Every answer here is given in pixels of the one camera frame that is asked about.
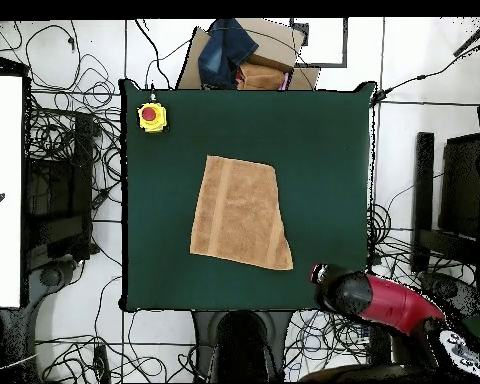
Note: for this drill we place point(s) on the tan terry towel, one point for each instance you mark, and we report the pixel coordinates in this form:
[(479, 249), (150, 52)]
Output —
[(240, 216)]

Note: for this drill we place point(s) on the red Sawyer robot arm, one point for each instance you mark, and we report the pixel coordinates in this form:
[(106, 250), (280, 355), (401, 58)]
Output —
[(392, 308)]

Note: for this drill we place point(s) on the black power strip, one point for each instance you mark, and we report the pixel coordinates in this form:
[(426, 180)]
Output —
[(101, 362), (380, 346)]

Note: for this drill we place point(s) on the long black bar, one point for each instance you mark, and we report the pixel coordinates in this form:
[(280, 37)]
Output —
[(423, 200)]

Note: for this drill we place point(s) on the black panel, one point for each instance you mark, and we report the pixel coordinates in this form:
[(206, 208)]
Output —
[(460, 184)]

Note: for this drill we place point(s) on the dark green tablecloth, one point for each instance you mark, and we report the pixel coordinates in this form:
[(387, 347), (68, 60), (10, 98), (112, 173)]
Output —
[(184, 160)]

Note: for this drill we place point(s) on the tan towel in box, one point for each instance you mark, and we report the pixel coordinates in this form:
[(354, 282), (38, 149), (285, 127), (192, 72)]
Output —
[(260, 78)]

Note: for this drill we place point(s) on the yellow emergency stop button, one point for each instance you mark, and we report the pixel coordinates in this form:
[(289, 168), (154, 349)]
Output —
[(152, 116)]

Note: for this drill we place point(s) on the brown cardboard box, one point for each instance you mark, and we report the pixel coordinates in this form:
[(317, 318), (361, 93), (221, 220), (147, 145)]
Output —
[(274, 44)]

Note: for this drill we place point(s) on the blue denim jeans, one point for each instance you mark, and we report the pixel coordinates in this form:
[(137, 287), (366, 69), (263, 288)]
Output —
[(224, 52)]

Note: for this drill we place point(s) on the black equipment stand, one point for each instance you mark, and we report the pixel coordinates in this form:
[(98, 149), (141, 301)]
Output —
[(83, 180)]

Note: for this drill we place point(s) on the dark rod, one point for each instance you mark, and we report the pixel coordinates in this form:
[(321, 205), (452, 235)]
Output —
[(474, 38)]

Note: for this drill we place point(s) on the white desk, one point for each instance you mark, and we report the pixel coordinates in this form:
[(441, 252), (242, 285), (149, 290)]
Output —
[(4, 160)]

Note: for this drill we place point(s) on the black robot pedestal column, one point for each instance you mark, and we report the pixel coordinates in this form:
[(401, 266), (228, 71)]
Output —
[(240, 344)]

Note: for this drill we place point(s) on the black pedestal leg with knob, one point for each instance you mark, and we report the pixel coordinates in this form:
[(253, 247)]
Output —
[(52, 276), (460, 292)]

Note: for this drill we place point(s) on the dark square frame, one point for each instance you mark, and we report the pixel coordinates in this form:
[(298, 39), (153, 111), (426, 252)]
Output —
[(324, 64)]

